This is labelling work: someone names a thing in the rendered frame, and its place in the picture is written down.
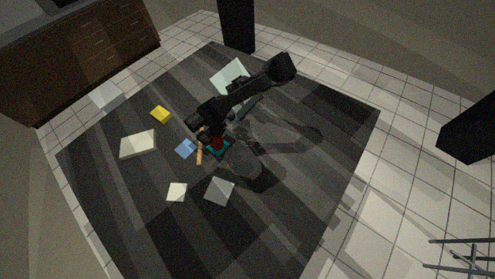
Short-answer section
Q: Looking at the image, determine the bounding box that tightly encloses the yellow rectangular block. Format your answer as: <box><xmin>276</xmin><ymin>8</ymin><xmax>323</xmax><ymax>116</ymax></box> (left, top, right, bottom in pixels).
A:
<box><xmin>150</xmin><ymin>105</ymin><xmax>173</xmax><ymax>124</ymax></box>

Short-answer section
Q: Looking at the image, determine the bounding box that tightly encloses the cream flat rectangular block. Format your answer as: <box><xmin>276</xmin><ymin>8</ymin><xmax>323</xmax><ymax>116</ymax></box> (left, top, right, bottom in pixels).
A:
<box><xmin>119</xmin><ymin>129</ymin><xmax>157</xmax><ymax>160</ymax></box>

